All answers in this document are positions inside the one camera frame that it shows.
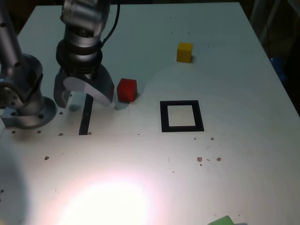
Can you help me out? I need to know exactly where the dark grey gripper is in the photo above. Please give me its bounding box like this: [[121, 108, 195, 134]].
[[53, 64, 116, 109]]

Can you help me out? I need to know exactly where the red cube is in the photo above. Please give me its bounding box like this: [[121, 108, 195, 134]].
[[116, 78, 138, 103]]

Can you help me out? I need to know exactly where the yellow cube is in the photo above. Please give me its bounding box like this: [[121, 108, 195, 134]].
[[176, 42, 194, 63]]

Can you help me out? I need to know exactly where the green cube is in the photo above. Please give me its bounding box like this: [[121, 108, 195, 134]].
[[207, 215, 235, 225]]

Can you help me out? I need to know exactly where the black tape square outline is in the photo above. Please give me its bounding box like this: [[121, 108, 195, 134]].
[[159, 100, 205, 133]]

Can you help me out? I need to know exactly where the black tape strip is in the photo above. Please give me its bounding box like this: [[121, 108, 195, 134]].
[[79, 94, 94, 136]]

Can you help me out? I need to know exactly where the blue plastic object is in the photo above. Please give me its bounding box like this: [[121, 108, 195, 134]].
[[270, 55, 288, 83]]

